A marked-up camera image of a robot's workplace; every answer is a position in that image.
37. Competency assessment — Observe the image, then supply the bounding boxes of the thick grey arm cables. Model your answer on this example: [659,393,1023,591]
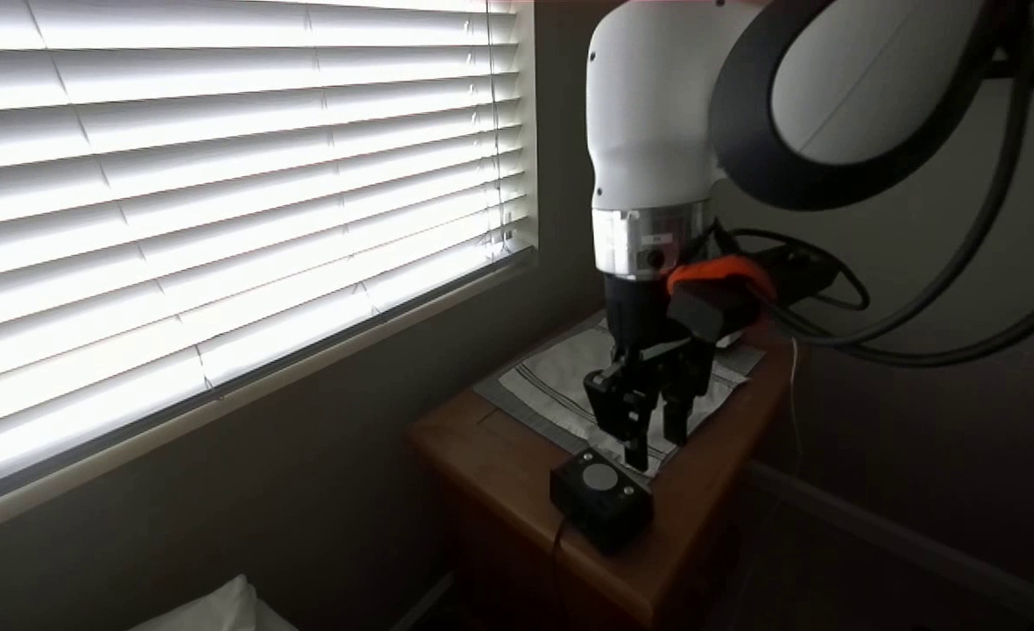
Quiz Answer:
[772,0,1034,371]

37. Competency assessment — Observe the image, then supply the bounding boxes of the black alarm cable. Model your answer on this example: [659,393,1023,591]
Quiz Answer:
[548,511,571,572]

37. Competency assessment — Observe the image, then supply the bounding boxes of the orange camera mount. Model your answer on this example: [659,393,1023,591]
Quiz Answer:
[666,255,779,299]

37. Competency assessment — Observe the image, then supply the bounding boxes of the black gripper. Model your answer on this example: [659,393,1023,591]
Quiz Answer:
[582,275,717,472]

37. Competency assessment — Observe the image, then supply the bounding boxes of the wooden nightstand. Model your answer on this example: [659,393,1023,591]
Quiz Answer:
[407,313,802,631]

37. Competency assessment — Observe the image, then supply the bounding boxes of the thin black camera cable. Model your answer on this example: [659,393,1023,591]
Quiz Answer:
[717,223,877,314]

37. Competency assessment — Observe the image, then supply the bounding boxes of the white window blinds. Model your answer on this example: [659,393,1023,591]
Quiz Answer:
[0,0,539,503]

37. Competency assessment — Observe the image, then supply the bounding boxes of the black alarm clock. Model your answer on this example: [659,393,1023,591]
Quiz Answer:
[548,445,655,548]

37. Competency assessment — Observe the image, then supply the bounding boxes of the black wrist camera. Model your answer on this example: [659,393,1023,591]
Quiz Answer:
[666,277,840,344]

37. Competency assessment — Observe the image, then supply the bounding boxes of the white towel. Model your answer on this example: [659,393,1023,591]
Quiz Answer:
[511,327,765,457]

